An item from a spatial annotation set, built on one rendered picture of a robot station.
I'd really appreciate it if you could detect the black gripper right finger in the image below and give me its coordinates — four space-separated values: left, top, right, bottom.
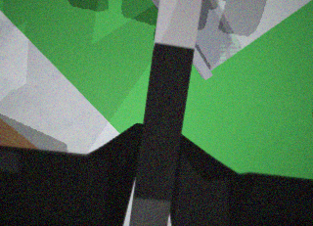
169 134 313 226

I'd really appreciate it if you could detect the green rectangular mat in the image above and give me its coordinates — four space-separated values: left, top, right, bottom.
0 0 313 179

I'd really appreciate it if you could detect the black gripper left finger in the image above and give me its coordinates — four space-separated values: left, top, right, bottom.
0 123 143 226

